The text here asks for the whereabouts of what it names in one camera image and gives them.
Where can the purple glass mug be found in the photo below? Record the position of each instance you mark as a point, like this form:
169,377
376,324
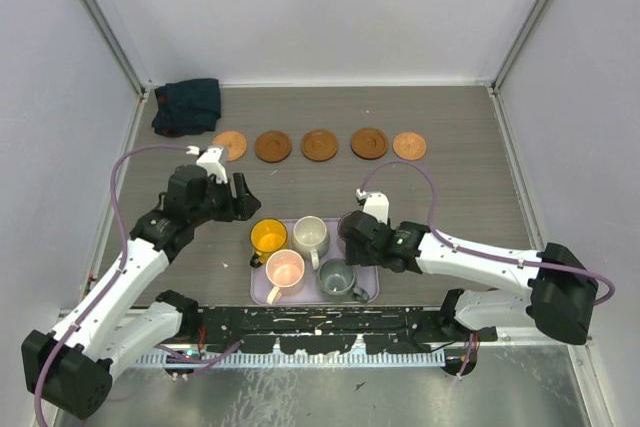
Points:
342,229

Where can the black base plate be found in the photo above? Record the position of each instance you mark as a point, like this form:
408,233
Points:
321,329

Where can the brown wooden coaster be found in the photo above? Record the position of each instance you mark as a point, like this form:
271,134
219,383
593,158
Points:
319,145
369,143
273,146

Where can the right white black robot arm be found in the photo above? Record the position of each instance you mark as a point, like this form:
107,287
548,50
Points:
549,289

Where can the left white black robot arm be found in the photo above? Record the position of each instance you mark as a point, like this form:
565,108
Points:
74,366

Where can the woven rattan coaster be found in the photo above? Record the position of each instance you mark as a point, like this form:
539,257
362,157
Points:
234,142
409,146

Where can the grey ceramic mug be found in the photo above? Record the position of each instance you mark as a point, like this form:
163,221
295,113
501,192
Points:
337,282

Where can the white ceramic mug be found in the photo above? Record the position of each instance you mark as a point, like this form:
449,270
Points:
311,239

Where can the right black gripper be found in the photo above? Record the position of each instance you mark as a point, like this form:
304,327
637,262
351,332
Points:
355,256

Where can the dark blue folded cloth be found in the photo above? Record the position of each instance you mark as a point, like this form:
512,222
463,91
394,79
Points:
190,107

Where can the yellow glass mug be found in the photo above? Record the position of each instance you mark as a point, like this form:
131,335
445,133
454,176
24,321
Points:
267,236

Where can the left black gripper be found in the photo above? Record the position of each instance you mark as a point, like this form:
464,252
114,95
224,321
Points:
246,202

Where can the pink ceramic mug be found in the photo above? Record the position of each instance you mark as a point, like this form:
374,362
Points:
285,270

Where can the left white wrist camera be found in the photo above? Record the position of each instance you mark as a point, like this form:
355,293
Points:
212,159

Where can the lilac plastic tray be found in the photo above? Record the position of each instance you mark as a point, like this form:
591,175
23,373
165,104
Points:
311,293

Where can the aluminium front rail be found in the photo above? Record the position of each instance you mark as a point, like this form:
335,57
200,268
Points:
163,320

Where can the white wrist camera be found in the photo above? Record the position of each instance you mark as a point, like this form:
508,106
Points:
212,159
375,204

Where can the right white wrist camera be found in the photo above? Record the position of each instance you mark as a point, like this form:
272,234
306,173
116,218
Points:
375,204

